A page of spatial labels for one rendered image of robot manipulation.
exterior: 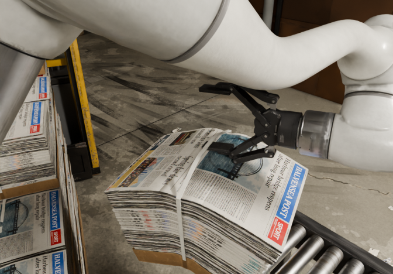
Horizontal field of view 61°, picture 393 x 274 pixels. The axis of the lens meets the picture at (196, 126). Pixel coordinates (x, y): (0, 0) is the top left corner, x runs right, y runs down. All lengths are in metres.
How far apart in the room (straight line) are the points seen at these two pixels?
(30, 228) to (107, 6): 1.07
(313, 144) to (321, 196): 2.00
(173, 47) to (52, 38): 0.16
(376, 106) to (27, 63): 0.54
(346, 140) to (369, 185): 2.25
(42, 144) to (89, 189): 1.44
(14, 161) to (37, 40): 0.95
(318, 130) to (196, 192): 0.27
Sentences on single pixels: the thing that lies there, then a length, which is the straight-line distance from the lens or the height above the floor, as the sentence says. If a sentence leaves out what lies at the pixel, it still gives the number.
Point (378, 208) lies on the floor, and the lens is 2.71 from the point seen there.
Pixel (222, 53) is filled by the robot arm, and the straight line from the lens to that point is 0.30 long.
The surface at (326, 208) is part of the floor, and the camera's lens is 2.55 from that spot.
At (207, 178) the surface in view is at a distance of 0.75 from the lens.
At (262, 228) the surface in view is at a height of 1.15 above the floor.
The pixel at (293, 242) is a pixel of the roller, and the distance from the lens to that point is 1.18.
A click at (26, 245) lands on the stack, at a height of 0.83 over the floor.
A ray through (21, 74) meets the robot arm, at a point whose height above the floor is 1.52.
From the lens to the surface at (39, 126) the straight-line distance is 1.29.
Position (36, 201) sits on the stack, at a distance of 1.34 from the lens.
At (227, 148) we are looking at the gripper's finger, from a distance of 0.76.
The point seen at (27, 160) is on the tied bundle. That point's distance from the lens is 1.30.
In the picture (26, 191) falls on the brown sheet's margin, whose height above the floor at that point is 0.85.
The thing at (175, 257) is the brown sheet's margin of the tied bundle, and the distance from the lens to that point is 0.85.
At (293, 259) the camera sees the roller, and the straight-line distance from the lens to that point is 1.13.
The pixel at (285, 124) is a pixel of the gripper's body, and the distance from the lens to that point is 0.66.
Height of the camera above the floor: 1.65
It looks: 30 degrees down
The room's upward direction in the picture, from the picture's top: straight up
